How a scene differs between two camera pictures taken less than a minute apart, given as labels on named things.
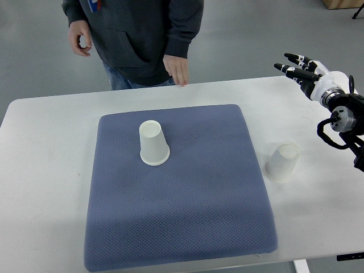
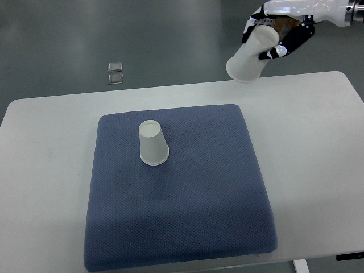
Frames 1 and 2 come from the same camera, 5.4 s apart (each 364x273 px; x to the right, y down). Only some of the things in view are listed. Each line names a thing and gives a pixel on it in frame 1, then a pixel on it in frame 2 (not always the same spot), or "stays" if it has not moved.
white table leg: x=301 y=266 stays
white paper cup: x=280 y=167 → x=246 y=65
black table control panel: x=349 y=256 stays
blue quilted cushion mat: x=206 y=202 stays
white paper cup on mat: x=154 y=148 stays
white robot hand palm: x=330 y=80 → x=331 y=11
